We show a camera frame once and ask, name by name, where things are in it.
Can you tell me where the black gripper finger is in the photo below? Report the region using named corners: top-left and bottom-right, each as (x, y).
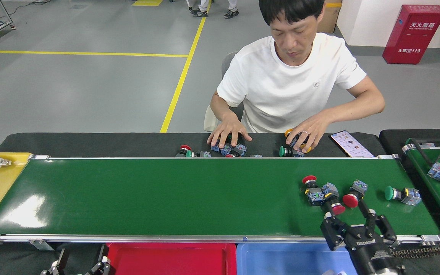
top-left (84, 244), bottom-right (112, 275)
top-left (40, 249), bottom-right (70, 275)

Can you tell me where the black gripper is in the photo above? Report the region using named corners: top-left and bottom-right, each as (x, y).
top-left (320, 199), bottom-right (404, 275)

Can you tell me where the red plastic tray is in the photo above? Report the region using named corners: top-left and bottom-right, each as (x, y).
top-left (105, 243), bottom-right (238, 275)

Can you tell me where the blue plastic tray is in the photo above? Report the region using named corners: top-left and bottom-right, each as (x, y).
top-left (236, 243), bottom-right (358, 275)

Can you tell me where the person's left hand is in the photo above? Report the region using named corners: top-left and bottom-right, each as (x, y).
top-left (286, 114), bottom-right (332, 153)

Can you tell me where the person's right hand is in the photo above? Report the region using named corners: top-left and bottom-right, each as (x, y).
top-left (207, 114), bottom-right (252, 149)

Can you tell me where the smartphone with lit screen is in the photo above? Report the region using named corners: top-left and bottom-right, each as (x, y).
top-left (331, 130), bottom-right (375, 158)

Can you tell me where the person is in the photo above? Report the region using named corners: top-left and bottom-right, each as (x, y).
top-left (207, 0), bottom-right (385, 153)
top-left (187, 0), bottom-right (239, 19)

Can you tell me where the grey office chair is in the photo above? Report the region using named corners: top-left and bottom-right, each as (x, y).
top-left (204, 51), bottom-right (245, 133)

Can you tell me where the red fire extinguisher cabinet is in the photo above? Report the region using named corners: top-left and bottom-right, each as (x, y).
top-left (382, 5), bottom-right (440, 65)

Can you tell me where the brown cardboard box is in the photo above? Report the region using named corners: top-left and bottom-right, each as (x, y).
top-left (317, 0), bottom-right (343, 34)

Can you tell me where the black conveyor drive chain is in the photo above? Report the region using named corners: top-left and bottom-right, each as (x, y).
top-left (390, 244), bottom-right (440, 258)

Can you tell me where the black cable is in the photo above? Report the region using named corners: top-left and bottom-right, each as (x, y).
top-left (409, 137), bottom-right (440, 167)

